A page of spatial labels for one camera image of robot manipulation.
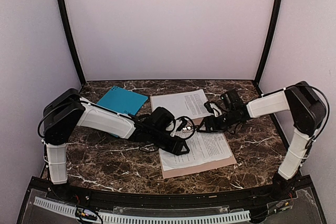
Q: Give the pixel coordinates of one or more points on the right black frame post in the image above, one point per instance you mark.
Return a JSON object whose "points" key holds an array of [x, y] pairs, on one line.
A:
{"points": [[268, 41]]}

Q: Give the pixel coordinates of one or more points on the left black frame post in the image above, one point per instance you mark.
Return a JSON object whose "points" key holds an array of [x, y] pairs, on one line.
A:
{"points": [[70, 41]]}

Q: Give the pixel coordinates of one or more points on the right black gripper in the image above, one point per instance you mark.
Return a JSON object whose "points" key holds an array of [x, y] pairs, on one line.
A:
{"points": [[214, 121]]}

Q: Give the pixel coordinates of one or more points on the white slotted cable duct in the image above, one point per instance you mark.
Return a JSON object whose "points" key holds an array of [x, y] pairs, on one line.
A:
{"points": [[133, 215]]}

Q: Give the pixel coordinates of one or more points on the teal folder with black inside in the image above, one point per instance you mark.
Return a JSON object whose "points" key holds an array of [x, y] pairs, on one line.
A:
{"points": [[123, 101]]}

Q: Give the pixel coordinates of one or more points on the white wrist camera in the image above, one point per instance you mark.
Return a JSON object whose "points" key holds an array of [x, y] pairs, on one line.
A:
{"points": [[178, 125], [213, 108]]}

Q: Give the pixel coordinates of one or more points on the black front rail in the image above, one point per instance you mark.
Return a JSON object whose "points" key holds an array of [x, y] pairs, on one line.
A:
{"points": [[255, 199]]}

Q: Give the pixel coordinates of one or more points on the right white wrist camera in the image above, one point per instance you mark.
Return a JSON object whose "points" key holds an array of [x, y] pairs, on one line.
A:
{"points": [[213, 108]]}

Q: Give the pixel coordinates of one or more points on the black frame post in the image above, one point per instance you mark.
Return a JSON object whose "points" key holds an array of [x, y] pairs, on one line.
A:
{"points": [[70, 41], [268, 41]]}

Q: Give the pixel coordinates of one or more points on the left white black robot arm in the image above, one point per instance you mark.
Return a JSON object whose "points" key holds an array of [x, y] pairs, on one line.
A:
{"points": [[71, 110]]}

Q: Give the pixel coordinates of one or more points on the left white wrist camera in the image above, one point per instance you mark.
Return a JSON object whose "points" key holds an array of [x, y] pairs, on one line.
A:
{"points": [[178, 125]]}

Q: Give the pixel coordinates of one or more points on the tan brown folder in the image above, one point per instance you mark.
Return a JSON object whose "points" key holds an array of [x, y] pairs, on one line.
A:
{"points": [[199, 168]]}

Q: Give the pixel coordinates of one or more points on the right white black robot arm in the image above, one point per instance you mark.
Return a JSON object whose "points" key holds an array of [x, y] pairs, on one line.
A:
{"points": [[308, 107]]}

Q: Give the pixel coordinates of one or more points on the tan folder metal clip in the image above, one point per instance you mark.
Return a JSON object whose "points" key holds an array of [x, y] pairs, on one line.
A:
{"points": [[189, 128]]}

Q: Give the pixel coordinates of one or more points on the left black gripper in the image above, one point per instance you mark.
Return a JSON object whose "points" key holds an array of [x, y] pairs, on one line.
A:
{"points": [[169, 143]]}

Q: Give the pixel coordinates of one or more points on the printed paper sheet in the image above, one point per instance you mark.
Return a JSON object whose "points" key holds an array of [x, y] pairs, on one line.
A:
{"points": [[189, 104], [204, 148]]}

